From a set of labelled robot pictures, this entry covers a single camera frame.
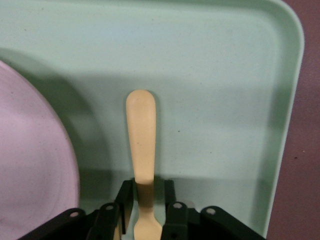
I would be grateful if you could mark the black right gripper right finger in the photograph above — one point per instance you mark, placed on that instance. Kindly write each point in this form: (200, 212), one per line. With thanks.
(180, 222)

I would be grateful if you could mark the brown table mat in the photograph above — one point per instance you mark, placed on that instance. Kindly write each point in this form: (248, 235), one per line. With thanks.
(310, 125)

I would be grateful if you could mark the yellow plastic fork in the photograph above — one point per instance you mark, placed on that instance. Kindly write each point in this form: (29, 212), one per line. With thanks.
(141, 125)

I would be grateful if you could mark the beige round plate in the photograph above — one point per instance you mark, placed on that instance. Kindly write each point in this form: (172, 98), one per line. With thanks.
(30, 150)

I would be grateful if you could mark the light green rectangular tray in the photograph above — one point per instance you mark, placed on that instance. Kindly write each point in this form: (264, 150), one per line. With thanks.
(200, 75)

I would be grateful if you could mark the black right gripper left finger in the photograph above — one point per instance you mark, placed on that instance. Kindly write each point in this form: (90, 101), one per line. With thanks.
(100, 222)

